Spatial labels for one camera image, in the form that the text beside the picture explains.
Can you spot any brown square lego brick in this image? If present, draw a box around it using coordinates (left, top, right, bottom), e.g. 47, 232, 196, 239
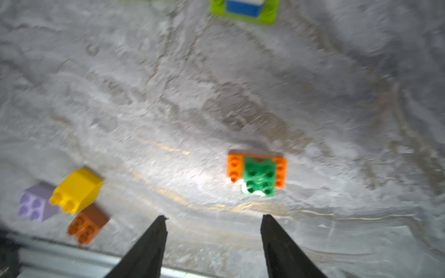
67, 203, 110, 246

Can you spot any yellow sloped lego brick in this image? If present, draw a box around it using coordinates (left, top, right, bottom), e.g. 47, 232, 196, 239
49, 167, 104, 214

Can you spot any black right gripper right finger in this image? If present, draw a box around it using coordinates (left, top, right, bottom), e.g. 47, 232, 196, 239
260, 214, 326, 278

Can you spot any lime long lego brick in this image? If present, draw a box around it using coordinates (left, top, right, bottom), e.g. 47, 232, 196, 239
209, 0, 280, 25

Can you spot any cream small lego brick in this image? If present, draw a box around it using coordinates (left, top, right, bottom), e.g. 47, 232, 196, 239
230, 0, 265, 6

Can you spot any green square lego brick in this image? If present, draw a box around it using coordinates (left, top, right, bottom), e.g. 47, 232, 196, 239
241, 156, 277, 197

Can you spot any orange long lego brick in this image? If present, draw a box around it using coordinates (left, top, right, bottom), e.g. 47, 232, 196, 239
227, 149, 287, 190

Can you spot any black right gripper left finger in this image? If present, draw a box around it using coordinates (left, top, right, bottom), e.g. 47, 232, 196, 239
105, 215, 168, 278

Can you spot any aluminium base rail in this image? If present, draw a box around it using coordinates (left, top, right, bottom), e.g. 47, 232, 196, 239
1, 231, 203, 278

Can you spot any purple square lego brick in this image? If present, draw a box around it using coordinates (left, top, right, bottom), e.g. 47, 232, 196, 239
17, 181, 60, 222

